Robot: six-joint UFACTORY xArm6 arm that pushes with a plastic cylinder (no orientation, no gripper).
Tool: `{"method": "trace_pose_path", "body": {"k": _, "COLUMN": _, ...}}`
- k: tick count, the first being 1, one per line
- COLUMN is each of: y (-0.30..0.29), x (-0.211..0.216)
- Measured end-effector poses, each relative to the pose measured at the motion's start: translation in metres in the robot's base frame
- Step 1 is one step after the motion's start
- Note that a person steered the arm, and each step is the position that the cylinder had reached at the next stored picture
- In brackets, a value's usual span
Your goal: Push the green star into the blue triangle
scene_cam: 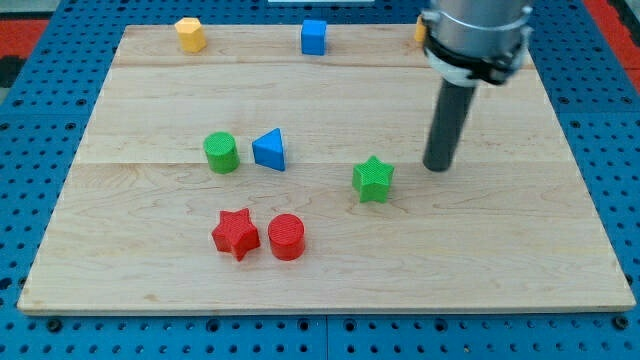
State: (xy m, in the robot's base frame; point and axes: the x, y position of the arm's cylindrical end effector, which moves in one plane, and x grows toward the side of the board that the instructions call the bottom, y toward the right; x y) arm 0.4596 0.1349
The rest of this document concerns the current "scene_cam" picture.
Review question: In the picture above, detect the yellow block behind arm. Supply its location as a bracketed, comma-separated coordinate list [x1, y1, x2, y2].
[414, 15, 427, 44]

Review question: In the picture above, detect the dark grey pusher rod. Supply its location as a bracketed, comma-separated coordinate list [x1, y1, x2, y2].
[423, 79, 476, 172]

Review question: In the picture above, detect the wooden board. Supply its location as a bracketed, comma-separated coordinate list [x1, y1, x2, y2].
[18, 25, 635, 316]

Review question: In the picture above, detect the yellow hexagon block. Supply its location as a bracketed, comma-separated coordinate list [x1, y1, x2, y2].
[174, 17, 207, 53]

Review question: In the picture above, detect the green star block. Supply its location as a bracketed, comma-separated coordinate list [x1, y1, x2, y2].
[352, 155, 395, 203]

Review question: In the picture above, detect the blue triangle block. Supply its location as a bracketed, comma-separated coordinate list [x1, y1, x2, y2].
[252, 128, 286, 172]

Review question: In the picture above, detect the red cylinder block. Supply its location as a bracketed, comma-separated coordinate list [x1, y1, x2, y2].
[267, 213, 306, 261]

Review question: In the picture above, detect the green cylinder block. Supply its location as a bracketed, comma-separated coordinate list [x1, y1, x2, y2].
[203, 132, 240, 174]

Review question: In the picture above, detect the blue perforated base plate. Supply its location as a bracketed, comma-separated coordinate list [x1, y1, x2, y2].
[1, 0, 639, 359]

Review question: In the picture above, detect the red star block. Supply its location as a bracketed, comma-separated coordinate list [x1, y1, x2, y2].
[211, 208, 260, 261]

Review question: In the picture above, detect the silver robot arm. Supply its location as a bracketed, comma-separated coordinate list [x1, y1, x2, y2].
[420, 0, 533, 172]

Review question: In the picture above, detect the blue cube block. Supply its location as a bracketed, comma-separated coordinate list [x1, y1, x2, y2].
[301, 19, 327, 56]

